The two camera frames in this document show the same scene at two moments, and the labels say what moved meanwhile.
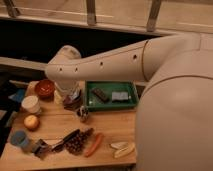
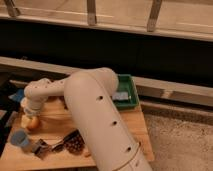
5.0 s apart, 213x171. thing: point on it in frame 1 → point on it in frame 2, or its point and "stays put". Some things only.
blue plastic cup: x=19 y=138 stays put
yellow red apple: x=31 y=122 stays put
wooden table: x=44 y=134 stays put
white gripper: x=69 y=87 → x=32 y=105
